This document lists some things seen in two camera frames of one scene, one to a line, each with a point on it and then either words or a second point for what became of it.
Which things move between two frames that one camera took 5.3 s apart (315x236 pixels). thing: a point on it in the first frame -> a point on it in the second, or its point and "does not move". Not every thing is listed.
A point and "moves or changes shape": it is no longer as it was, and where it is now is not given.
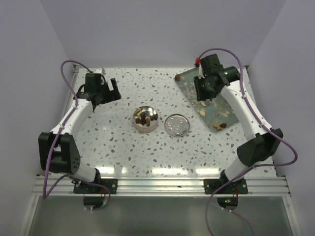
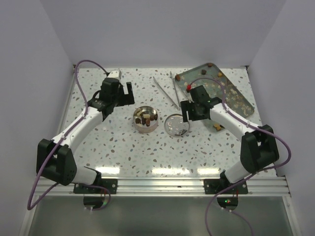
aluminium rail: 163,187 does not move
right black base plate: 237,187 does not move
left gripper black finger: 115,92 -> 130,88
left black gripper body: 103,91 -> 121,99
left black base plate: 111,184 does not move
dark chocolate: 143,120 does not move
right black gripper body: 204,90 -> 191,107
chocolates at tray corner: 218,127 does not move
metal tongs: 207,102 moves or changes shape
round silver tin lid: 176,125 does not move
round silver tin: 145,119 does not move
